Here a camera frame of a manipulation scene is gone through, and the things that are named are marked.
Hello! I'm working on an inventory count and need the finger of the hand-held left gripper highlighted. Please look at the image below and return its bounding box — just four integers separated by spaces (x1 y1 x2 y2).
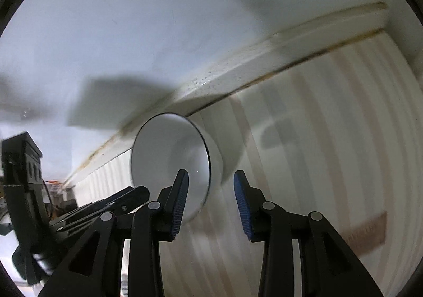
49 185 151 235

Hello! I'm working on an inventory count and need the deep white bowl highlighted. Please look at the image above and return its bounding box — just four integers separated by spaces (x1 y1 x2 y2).
130 112 224 222

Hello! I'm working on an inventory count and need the striped cat print tablecloth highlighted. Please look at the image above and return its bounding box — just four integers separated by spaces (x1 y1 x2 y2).
66 28 421 297

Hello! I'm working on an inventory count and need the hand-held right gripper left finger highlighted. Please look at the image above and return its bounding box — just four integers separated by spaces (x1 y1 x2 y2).
38 169 190 297

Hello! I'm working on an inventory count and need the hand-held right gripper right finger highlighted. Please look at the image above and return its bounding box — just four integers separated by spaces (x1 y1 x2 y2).
233 170 384 297

